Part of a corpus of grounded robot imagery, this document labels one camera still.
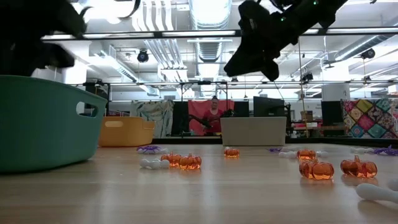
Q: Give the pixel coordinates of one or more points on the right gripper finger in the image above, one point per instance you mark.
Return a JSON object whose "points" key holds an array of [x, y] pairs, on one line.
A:
{"points": [[245, 69], [241, 59]]}

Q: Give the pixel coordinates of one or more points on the translucent orange plastic pumpkin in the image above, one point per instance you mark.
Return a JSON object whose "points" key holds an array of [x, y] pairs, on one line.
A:
{"points": [[317, 171], [190, 163], [306, 154], [357, 168], [170, 159], [232, 152]]}

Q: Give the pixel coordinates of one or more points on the black background robot arm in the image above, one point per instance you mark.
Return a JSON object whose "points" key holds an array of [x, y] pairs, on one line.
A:
{"points": [[229, 113]]}

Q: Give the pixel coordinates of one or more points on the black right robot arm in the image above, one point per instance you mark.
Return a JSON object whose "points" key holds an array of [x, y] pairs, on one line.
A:
{"points": [[311, 15]]}

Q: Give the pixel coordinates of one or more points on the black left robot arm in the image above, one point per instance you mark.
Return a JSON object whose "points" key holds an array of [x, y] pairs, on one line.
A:
{"points": [[31, 15]]}

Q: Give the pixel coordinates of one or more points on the white LED light bar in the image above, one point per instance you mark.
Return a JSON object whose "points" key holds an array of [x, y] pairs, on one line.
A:
{"points": [[199, 33], [360, 30], [62, 36]]}

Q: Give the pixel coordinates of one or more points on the black upright panel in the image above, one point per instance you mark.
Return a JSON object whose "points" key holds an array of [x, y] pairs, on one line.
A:
{"points": [[241, 109], [179, 119]]}

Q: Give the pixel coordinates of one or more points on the black computer monitor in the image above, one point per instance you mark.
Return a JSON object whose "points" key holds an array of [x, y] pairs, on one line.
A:
{"points": [[269, 107], [331, 112]]}

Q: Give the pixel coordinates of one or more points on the black ceiling spotlight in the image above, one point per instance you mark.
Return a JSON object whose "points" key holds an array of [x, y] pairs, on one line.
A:
{"points": [[143, 57], [368, 53], [308, 76]]}

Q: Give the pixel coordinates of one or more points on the thin tan pole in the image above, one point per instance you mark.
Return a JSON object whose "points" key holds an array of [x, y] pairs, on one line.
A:
{"points": [[302, 93]]}

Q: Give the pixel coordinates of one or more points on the person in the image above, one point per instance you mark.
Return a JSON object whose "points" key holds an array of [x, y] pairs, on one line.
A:
{"points": [[214, 119]]}

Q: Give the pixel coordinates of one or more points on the grey plastic bin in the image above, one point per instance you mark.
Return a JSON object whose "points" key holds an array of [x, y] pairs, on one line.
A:
{"points": [[252, 132]]}

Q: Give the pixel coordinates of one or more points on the red hanging cloth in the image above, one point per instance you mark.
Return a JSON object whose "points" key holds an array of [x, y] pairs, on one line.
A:
{"points": [[194, 107]]}

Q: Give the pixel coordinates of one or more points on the teal plastic bin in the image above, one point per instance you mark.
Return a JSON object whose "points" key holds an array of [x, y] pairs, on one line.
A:
{"points": [[40, 124]]}

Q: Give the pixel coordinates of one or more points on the black background truss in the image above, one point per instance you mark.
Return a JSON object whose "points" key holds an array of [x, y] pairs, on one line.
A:
{"points": [[174, 83]]}

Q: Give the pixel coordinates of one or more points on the white building column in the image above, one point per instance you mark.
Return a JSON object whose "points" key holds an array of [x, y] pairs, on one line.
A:
{"points": [[335, 91]]}

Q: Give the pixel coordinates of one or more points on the white green patterned cloth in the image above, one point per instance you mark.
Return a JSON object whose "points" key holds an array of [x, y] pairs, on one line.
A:
{"points": [[152, 116]]}

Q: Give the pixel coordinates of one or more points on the orange plastic bin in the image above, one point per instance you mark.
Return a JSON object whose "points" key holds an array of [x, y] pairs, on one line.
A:
{"points": [[124, 133]]}

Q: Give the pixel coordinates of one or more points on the colourful patchwork quilt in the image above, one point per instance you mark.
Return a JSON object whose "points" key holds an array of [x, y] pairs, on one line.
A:
{"points": [[370, 118]]}

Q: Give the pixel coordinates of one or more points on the silver ceiling air duct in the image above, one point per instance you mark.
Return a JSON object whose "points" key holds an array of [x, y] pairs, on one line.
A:
{"points": [[211, 12]]}

